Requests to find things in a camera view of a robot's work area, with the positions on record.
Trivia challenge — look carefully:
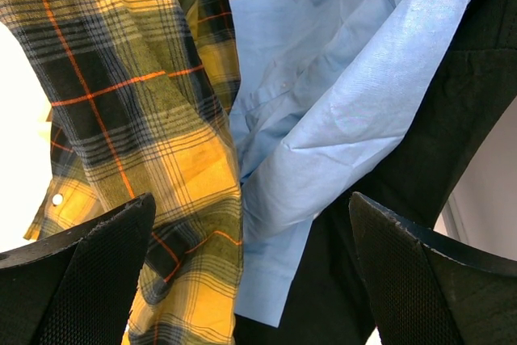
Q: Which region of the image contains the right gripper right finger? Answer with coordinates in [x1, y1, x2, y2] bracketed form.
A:
[349, 192, 516, 344]

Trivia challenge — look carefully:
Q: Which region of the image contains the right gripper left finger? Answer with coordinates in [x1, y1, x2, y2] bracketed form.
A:
[1, 193, 156, 344]

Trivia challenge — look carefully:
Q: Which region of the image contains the yellow black plaid shirt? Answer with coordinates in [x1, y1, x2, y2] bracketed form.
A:
[1, 0, 243, 344]

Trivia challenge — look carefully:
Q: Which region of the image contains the light blue shirt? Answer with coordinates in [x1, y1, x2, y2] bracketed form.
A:
[230, 0, 471, 327]

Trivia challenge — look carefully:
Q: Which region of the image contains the black garment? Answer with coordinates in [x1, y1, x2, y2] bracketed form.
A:
[233, 0, 516, 344]

